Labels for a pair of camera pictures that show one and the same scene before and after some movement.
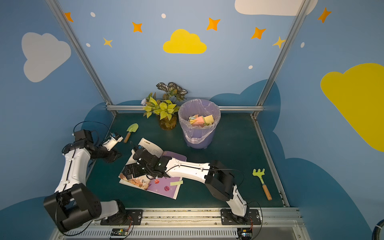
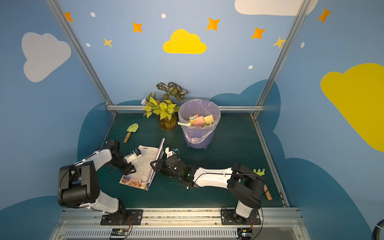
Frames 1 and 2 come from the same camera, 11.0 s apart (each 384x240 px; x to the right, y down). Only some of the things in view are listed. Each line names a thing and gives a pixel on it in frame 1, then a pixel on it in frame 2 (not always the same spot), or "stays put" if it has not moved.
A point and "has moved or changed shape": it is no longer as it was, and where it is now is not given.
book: x=168 y=187 has moved or changed shape
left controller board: x=119 y=233 stays put
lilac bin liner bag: x=195 y=134 stays put
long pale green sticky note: x=177 y=183 to x=184 y=124
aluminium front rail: x=281 y=223 stays put
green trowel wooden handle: x=132 y=128 stays put
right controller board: x=245 y=233 stays put
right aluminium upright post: x=288 y=37 stays put
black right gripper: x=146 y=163 to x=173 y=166
